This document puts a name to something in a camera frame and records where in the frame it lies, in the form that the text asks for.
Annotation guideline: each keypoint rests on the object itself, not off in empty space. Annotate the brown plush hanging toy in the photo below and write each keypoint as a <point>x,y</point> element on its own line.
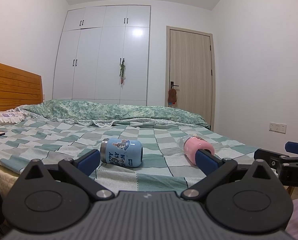
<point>172,97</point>

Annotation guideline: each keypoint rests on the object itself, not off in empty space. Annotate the floral ruffled pillow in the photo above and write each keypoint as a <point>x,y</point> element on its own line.
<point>11,117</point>

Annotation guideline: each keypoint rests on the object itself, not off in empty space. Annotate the green hanging ornament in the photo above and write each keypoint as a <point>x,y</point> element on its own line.
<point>122,71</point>

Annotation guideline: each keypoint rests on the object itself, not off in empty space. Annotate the white wardrobe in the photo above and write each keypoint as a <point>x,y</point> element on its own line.
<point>93,43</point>

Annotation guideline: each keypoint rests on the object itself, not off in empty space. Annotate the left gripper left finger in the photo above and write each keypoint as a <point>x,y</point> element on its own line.
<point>53,197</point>

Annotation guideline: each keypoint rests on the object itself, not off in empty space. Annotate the pink cup with clear lid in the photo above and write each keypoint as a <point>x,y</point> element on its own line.
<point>190,144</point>

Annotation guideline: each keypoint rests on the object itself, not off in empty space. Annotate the beige wooden door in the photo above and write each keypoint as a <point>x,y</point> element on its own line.
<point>190,63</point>

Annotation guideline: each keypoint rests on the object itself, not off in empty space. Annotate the black door handle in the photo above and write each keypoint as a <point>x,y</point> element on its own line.
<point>172,85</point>

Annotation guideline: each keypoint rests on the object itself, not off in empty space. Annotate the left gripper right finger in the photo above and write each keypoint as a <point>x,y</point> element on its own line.
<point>248,199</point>

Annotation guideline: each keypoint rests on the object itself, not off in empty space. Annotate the white wall socket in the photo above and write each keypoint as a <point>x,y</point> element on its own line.
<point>279,128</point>

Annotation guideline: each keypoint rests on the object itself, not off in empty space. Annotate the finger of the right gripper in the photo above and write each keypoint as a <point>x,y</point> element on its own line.
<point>291,147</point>

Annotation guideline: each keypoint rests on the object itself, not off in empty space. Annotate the blue cartoon steel cup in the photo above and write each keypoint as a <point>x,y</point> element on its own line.
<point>121,152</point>

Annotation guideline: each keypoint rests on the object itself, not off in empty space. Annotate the green floral quilt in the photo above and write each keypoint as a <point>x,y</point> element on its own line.
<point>89,113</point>

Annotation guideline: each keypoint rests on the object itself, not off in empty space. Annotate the green checkered bed sheet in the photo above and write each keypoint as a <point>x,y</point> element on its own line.
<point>164,165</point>

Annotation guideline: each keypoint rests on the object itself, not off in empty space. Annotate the orange wooden headboard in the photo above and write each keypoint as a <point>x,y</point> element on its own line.
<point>19,87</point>

